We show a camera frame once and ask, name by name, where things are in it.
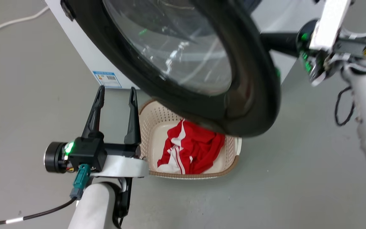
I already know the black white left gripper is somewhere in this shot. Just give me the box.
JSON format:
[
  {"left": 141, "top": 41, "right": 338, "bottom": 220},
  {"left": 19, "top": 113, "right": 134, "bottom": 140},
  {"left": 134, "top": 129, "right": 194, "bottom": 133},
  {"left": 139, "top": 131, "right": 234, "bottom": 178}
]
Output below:
[{"left": 44, "top": 85, "right": 149, "bottom": 178}]

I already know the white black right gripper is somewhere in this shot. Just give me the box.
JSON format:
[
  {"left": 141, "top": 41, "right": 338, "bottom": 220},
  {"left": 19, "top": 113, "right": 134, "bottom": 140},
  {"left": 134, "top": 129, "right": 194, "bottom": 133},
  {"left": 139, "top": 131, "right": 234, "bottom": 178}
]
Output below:
[{"left": 260, "top": 0, "right": 366, "bottom": 87}]

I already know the black round washing machine door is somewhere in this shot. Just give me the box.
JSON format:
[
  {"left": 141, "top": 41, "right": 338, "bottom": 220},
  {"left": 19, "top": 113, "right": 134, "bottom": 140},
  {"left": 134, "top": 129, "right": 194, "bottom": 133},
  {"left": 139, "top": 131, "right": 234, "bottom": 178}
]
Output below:
[{"left": 63, "top": 0, "right": 281, "bottom": 138}]

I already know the white washing machine body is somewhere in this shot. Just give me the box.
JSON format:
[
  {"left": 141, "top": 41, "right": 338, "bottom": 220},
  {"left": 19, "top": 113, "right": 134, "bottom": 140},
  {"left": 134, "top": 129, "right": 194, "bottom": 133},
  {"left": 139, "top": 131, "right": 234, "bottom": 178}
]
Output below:
[{"left": 45, "top": 0, "right": 317, "bottom": 90}]

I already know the black door hinge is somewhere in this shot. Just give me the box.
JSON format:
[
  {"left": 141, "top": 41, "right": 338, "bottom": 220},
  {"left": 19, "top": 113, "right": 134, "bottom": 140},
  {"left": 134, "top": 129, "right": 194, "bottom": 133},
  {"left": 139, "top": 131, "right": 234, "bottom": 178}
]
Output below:
[{"left": 60, "top": 0, "right": 76, "bottom": 22}]

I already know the blue white energy label sticker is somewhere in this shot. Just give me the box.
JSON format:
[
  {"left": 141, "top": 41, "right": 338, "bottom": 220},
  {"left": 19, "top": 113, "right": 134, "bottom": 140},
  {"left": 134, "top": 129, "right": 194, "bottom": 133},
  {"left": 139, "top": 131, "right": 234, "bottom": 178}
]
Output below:
[{"left": 92, "top": 71, "right": 122, "bottom": 89}]

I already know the beige perforated laundry basket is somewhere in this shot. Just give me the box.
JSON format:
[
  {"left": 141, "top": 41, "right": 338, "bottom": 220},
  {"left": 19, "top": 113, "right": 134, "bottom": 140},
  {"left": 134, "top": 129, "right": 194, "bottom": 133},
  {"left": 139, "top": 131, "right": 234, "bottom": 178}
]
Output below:
[{"left": 138, "top": 98, "right": 242, "bottom": 179}]

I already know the red white striped garment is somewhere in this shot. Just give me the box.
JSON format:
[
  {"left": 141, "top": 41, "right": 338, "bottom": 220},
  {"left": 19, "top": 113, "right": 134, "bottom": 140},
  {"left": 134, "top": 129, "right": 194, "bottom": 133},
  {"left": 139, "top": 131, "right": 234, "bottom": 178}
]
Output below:
[{"left": 157, "top": 119, "right": 226, "bottom": 175}]

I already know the black cable with teal connector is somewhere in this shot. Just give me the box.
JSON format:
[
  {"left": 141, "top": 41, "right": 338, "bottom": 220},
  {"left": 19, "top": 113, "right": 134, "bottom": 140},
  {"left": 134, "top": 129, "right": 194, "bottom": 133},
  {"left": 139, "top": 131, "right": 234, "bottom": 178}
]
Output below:
[{"left": 0, "top": 163, "right": 92, "bottom": 227}]

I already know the thin black looped cable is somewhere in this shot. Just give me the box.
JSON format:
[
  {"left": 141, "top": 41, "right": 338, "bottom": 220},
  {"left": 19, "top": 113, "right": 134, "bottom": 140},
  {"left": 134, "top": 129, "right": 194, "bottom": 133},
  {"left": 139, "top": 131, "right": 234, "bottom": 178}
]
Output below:
[{"left": 334, "top": 86, "right": 356, "bottom": 127}]

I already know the white floor cable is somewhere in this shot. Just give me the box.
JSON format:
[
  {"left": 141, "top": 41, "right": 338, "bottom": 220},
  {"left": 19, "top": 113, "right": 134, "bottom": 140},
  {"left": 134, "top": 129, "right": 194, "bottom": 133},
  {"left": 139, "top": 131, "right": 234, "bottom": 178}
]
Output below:
[{"left": 0, "top": 5, "right": 50, "bottom": 37}]

